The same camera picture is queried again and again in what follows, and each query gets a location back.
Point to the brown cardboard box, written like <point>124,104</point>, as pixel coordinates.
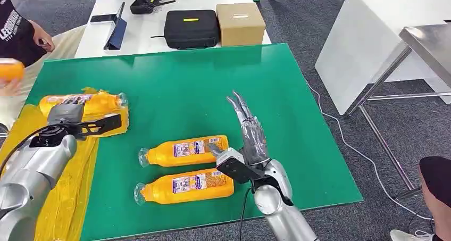
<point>241,24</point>

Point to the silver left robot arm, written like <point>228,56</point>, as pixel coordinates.
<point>31,176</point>

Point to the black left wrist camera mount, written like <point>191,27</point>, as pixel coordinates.
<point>98,125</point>

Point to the person in black shirt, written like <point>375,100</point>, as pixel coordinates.
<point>14,31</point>

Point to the black phone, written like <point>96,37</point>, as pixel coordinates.
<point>103,18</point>

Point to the orange drink bottle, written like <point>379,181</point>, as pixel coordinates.
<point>169,152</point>
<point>10,70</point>
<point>98,103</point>
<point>165,188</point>

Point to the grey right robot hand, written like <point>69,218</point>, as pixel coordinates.
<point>253,140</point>

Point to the green table mat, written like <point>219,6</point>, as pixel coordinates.
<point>197,91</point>

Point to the person's right hand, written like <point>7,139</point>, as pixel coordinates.
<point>44,38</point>

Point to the yellow plastic sheet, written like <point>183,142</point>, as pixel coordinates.
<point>60,204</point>

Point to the person's left hand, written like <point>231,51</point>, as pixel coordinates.
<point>8,88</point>

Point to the black remote controller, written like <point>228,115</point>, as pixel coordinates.
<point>144,3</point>

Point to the black zip case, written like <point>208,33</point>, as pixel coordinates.
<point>192,29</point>

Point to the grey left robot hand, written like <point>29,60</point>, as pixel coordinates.
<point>67,110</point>

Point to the person with white shoe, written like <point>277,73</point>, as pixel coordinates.
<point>437,183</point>

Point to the steel bench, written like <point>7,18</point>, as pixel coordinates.
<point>430,45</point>

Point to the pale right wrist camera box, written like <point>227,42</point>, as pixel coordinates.
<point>236,165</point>

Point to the white desk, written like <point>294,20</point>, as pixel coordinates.
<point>148,31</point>

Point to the white block table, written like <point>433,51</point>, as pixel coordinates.
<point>363,45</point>

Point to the blue folio tablet stand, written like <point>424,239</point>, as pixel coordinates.
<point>118,33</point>

